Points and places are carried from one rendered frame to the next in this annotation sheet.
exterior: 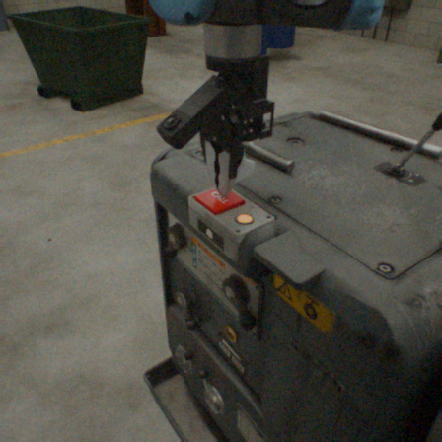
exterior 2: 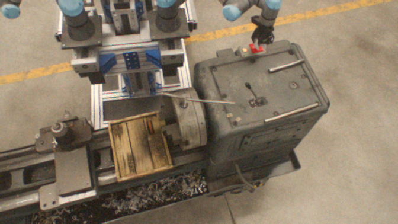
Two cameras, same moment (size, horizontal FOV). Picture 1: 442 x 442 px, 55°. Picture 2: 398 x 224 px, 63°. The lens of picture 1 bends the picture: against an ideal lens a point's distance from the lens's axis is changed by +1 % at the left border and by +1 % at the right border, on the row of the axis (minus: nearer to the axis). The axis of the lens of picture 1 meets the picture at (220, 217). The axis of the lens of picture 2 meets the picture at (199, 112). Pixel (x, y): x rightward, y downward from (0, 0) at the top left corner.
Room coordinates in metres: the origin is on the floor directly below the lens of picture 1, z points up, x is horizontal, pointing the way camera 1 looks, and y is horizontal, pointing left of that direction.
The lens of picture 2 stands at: (0.61, -1.15, 2.60)
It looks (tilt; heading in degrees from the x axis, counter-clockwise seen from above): 62 degrees down; 105
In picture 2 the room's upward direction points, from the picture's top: 5 degrees clockwise
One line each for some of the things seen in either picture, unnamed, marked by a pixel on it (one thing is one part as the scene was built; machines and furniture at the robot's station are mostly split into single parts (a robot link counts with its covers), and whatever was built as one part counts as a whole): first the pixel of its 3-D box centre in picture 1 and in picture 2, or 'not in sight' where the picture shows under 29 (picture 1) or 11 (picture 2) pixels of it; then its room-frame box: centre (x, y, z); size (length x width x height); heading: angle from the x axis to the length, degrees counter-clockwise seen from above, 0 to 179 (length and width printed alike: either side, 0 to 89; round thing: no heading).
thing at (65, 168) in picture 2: not in sight; (70, 153); (-0.17, -0.79, 0.95); 0.43 x 0.17 x 0.05; 126
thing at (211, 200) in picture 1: (219, 202); (256, 48); (0.57, 0.00, 1.25); 0.06 x 0.06 x 0.02; 36
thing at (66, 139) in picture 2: not in sight; (63, 134); (-0.20, -0.74, 1.07); 0.07 x 0.07 x 0.10; 36
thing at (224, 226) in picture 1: (229, 220); (251, 52); (0.56, -0.01, 1.23); 0.13 x 0.08 x 0.05; 36
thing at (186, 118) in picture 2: not in sight; (183, 119); (0.34, -0.45, 1.08); 0.32 x 0.09 x 0.32; 126
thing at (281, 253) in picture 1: (294, 261); (225, 56); (0.44, -0.10, 1.24); 0.09 x 0.08 x 0.03; 36
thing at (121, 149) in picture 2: not in sight; (139, 144); (0.13, -0.60, 0.89); 0.36 x 0.30 x 0.04; 126
